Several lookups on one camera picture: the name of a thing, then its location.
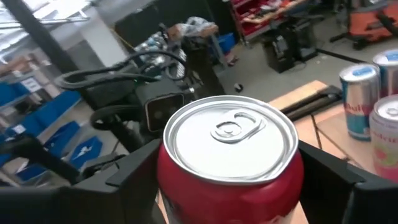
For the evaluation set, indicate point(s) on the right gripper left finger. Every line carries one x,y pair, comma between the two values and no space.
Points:
77,205

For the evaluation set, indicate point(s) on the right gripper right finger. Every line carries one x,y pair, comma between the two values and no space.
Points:
348,202

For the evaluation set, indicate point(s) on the white red Spindrift can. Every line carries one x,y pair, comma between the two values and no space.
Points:
385,140

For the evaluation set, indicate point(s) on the blue silver Red Bull can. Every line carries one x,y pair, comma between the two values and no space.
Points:
357,102

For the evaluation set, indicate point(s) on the red soda can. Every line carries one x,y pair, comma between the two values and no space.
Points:
230,199

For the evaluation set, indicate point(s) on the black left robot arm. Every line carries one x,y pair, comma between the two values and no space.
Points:
202,68

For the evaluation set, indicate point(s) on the blue bin with white parts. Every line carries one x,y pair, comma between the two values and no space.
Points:
91,144

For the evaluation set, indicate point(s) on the blue storage bin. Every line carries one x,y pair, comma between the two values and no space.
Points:
63,137
59,105
227,43

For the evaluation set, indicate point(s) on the person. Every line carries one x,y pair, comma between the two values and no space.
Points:
192,29

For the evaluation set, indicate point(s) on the red storage bin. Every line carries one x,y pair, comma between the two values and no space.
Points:
248,28

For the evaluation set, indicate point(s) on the black wheeled cart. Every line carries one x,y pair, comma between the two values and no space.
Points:
280,53

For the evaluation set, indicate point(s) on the orange shop vacuum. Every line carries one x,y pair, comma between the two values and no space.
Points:
367,21

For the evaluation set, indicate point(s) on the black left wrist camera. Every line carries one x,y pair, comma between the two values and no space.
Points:
161,112

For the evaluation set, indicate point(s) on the wooden shelf black metal frame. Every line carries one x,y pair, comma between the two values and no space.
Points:
342,137

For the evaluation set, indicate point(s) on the black aluminium rig frame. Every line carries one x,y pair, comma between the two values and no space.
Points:
38,34

